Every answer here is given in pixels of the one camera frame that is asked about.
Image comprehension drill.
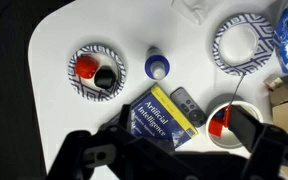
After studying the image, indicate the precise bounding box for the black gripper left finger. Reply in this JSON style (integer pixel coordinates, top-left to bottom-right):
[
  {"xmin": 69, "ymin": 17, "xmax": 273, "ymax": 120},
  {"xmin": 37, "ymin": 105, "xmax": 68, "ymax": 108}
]
[{"xmin": 99, "ymin": 104, "xmax": 132, "ymax": 132}]

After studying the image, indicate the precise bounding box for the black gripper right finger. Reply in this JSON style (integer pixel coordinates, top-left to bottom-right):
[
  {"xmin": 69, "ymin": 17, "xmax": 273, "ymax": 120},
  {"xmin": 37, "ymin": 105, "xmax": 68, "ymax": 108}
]
[{"xmin": 228, "ymin": 106, "xmax": 268, "ymax": 156}]

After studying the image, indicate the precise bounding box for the white bowl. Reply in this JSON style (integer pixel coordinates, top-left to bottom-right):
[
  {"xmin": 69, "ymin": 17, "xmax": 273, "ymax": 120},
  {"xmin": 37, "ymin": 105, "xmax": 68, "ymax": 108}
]
[{"xmin": 205, "ymin": 100, "xmax": 264, "ymax": 150}]

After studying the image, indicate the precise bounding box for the red toy block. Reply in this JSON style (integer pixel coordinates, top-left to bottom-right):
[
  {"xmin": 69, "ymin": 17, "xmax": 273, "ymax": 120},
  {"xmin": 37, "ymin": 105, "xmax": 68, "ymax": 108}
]
[{"xmin": 208, "ymin": 105, "xmax": 233, "ymax": 138}]

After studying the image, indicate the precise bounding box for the blue toy block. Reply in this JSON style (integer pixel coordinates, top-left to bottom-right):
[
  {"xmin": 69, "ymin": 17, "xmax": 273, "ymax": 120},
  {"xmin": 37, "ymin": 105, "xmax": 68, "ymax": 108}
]
[{"xmin": 213, "ymin": 111, "xmax": 226, "ymax": 121}]

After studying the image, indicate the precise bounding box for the purple yellow box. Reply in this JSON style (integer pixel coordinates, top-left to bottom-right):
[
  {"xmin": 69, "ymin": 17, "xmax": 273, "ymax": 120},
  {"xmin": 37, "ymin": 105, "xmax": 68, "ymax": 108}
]
[{"xmin": 127, "ymin": 83, "xmax": 200, "ymax": 149}]

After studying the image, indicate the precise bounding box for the black rounded object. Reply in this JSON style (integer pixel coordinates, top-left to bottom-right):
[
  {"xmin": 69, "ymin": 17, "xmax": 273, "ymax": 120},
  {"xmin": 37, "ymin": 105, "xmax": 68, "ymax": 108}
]
[{"xmin": 94, "ymin": 65, "xmax": 117, "ymax": 90}]

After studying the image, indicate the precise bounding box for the long cardboard box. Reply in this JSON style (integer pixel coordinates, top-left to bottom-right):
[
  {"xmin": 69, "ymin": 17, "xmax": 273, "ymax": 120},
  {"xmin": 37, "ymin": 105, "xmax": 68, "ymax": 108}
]
[{"xmin": 263, "ymin": 69, "xmax": 288, "ymax": 133}]

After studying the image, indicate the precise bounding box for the grey remote control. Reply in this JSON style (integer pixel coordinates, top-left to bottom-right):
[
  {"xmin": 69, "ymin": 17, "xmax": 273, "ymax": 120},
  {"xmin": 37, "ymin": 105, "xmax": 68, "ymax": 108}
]
[{"xmin": 169, "ymin": 86, "xmax": 208, "ymax": 129}]

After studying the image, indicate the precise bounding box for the blue spray bottle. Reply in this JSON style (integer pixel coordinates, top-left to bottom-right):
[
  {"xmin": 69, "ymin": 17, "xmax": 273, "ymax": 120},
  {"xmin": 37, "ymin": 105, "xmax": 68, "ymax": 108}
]
[{"xmin": 144, "ymin": 46, "xmax": 171, "ymax": 81}]

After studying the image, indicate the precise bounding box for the red ball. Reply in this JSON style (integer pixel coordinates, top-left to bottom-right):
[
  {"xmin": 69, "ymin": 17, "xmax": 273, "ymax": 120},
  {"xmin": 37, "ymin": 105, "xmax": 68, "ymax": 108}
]
[{"xmin": 74, "ymin": 55, "xmax": 99, "ymax": 80}]

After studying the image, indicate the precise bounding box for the white crumpled napkin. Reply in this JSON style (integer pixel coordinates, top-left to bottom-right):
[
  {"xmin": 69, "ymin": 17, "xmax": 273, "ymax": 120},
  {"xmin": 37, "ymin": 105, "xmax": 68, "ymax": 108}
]
[{"xmin": 170, "ymin": 0, "xmax": 218, "ymax": 26}]

